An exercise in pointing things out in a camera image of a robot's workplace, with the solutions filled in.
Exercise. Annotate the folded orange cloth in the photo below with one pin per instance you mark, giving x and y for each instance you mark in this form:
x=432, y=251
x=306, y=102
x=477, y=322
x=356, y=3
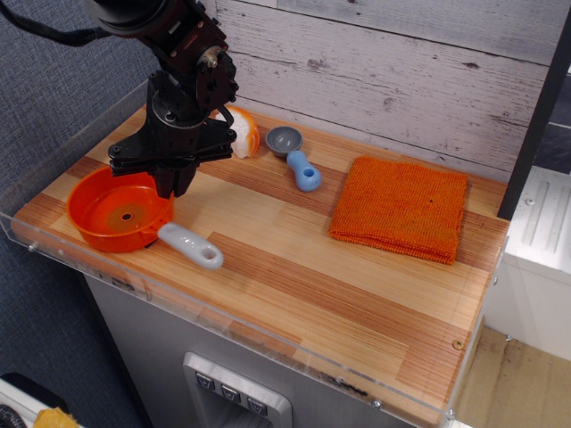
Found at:
x=401, y=207

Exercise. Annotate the clear acrylic table guard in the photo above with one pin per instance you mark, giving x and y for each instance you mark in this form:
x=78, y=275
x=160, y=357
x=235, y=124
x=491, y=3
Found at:
x=374, y=325

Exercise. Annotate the orange pot with grey handle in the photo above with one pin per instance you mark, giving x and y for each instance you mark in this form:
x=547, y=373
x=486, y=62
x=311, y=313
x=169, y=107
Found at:
x=123, y=214

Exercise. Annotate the toy salmon sushi piece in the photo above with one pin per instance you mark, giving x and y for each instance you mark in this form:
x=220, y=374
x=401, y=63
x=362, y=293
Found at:
x=248, y=138

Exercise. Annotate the silver dispenser button panel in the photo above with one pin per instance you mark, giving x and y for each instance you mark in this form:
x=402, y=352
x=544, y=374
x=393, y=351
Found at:
x=223, y=398

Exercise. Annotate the dark right vertical post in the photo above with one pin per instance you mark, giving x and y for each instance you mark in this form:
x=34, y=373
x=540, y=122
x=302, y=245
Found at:
x=549, y=94

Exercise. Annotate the white toy sink counter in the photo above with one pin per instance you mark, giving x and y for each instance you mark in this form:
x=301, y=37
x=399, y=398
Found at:
x=529, y=298

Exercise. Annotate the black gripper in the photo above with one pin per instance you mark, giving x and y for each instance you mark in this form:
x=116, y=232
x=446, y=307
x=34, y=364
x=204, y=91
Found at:
x=176, y=137

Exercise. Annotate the grey toy fridge front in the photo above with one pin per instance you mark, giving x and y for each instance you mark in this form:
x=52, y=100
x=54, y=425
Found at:
x=153, y=341

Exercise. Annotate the grey scoop with blue handle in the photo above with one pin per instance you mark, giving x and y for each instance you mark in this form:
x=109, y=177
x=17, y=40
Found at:
x=286, y=143

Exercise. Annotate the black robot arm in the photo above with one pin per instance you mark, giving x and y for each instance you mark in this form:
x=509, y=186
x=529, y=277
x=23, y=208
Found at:
x=188, y=44

